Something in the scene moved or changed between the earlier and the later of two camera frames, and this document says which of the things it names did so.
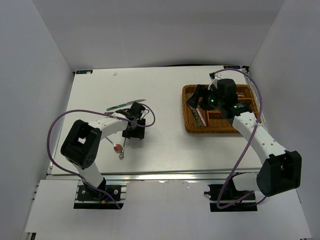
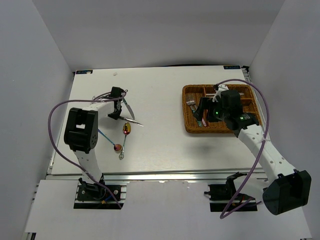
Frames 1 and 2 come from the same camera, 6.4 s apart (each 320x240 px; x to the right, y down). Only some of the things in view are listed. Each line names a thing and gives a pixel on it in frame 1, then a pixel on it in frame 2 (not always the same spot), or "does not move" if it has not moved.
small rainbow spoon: (117, 148) does not move
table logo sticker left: (84, 71) does not move
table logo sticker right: (232, 67) does not move
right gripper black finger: (194, 100) to (204, 104)
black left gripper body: (136, 132) to (116, 115)
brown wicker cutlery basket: (248, 95) does not move
